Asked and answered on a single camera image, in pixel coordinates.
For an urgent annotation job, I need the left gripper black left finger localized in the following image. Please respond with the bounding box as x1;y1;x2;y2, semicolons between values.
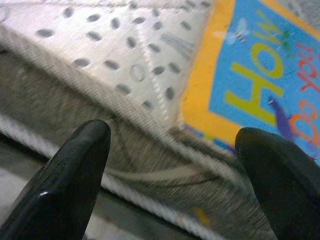
0;119;111;240

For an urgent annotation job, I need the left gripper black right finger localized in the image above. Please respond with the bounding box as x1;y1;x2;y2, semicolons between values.
234;126;320;240

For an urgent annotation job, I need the colourful yellow-bordered children's book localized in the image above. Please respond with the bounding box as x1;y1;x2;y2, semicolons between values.
179;0;320;166

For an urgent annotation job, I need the grey quilted mattress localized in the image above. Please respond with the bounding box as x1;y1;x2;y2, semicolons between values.
0;0;278;240

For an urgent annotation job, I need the yellow mattress strap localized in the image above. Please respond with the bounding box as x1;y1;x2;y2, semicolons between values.
194;207;211;225

